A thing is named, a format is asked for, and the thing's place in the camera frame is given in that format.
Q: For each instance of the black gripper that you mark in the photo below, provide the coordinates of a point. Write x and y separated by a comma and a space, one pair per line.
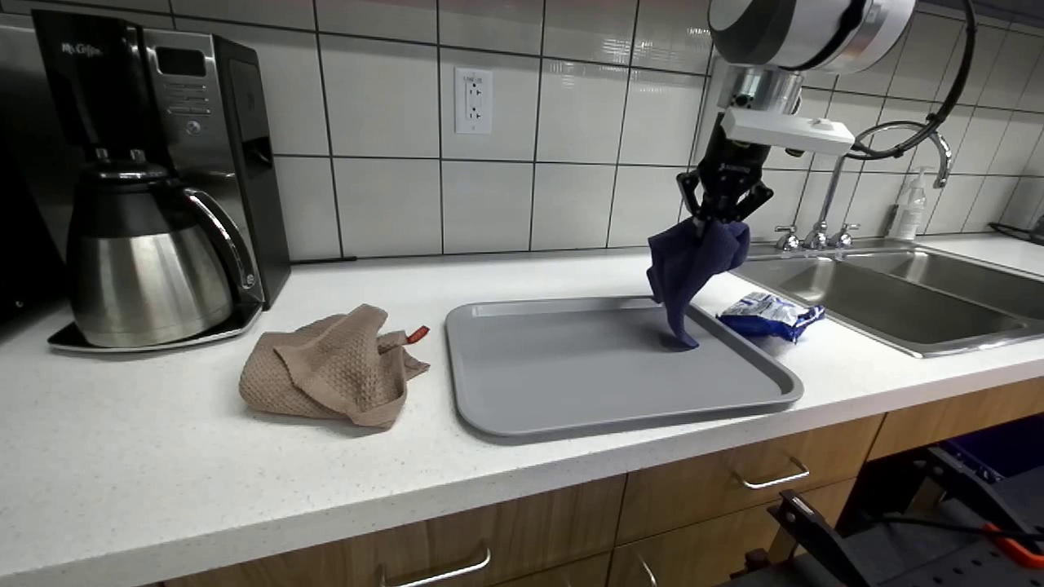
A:
724, 174

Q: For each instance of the dark blue towel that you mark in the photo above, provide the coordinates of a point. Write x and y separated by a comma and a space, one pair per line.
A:
685, 265

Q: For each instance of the tan towel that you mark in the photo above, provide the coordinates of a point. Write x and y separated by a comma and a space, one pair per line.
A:
328, 370

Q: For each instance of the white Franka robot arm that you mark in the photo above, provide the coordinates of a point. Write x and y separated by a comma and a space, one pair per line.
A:
802, 27

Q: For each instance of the grey plastic tray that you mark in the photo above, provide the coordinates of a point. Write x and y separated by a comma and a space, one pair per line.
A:
599, 370

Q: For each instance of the chrome faucet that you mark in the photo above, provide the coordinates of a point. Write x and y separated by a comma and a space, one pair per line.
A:
837, 198

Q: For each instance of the blue white snack bag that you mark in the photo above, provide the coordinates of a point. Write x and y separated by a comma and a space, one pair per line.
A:
769, 315

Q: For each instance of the white soap bottle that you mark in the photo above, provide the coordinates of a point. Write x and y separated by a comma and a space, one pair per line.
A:
904, 216

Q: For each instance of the stainless steel sink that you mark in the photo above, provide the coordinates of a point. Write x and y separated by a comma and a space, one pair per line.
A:
900, 299

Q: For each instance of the narrow wooden drawer front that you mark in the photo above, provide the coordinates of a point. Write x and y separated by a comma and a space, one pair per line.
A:
674, 489

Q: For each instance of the wooden sink front panel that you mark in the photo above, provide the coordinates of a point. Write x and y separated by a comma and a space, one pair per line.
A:
957, 413

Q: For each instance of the black orange clamp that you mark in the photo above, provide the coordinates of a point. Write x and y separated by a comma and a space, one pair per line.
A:
1017, 550
818, 534

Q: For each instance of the wooden cabinet door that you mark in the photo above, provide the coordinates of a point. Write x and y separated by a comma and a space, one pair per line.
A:
705, 550

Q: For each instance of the wide wooden drawer front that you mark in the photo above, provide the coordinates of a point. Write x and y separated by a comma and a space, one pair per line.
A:
524, 525

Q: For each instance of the black robot stand platform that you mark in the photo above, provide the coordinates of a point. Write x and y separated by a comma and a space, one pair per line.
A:
933, 541

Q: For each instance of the black coffee maker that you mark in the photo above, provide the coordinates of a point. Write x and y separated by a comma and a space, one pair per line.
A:
217, 132

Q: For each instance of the steel coffee carafe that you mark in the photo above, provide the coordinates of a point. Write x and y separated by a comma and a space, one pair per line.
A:
142, 281

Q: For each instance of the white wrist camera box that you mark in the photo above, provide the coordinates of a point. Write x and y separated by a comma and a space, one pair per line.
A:
794, 132

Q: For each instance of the white wall outlet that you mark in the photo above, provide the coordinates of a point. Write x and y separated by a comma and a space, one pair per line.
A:
473, 102

